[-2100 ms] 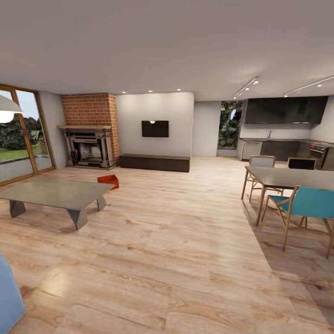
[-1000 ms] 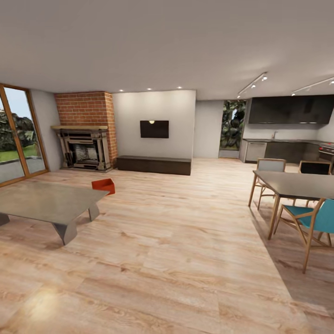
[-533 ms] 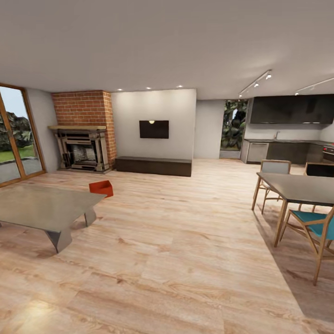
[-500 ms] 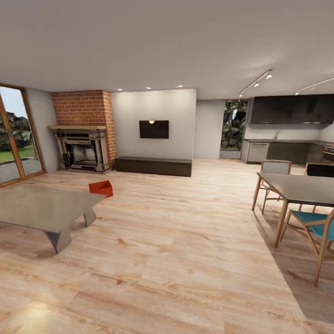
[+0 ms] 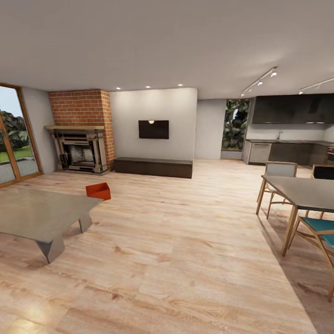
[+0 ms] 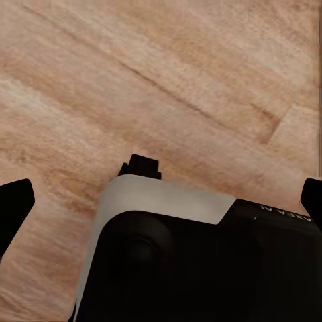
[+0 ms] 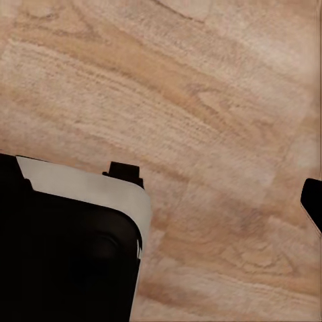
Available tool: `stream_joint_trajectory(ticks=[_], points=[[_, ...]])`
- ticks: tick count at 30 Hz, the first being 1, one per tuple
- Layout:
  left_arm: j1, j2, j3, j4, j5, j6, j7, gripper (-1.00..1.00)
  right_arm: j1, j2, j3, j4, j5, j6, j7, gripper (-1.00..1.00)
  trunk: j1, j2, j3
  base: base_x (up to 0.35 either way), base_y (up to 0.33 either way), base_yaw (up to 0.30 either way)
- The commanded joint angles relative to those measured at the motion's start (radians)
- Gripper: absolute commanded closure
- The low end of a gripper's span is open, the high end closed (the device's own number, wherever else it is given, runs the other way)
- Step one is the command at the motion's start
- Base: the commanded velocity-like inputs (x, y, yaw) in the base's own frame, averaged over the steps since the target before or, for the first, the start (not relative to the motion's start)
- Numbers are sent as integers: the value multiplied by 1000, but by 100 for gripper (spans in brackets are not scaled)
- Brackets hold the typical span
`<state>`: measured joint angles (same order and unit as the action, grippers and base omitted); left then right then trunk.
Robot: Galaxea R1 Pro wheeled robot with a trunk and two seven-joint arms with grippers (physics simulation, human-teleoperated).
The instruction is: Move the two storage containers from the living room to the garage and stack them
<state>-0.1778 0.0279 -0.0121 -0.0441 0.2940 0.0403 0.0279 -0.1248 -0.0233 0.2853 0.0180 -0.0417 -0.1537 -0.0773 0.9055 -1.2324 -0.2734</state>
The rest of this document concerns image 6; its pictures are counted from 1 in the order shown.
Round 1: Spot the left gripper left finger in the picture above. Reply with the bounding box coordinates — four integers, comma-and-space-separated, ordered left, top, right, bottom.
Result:
0, 178, 35, 258

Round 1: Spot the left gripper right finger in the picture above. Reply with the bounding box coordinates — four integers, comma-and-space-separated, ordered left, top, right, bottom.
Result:
301, 178, 322, 233

